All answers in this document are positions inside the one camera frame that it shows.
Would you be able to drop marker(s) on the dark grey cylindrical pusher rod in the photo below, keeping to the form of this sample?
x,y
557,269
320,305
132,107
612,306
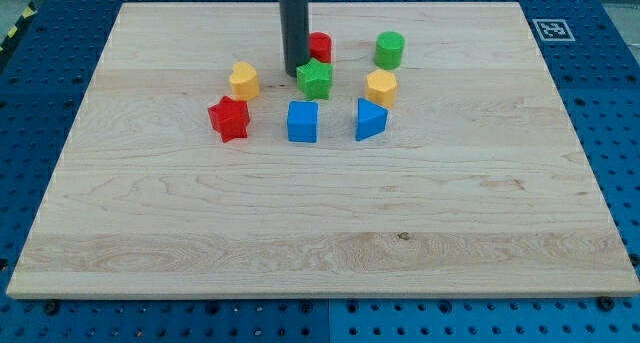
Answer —
x,y
294,18

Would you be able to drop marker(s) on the yellow heart block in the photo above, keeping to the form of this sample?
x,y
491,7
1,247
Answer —
x,y
244,81

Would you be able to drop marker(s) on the red cylinder block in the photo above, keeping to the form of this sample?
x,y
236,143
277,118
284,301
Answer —
x,y
320,45

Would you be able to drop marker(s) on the green star block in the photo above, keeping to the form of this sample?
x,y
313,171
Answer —
x,y
315,79

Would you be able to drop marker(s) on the green cylinder block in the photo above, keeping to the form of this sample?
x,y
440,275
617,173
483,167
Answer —
x,y
389,50

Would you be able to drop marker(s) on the blue cube block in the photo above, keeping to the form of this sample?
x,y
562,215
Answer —
x,y
302,121

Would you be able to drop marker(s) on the yellow hexagon block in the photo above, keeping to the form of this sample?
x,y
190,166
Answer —
x,y
381,88

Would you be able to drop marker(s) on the red star block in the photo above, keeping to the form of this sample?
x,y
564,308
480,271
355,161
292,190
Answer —
x,y
230,118

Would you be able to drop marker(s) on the blue triangle block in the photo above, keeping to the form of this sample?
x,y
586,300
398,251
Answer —
x,y
371,119

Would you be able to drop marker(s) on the light wooden board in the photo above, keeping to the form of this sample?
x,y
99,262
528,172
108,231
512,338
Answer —
x,y
478,187

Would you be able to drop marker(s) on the white fiducial marker tag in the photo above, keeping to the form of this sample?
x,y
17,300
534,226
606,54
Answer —
x,y
553,30

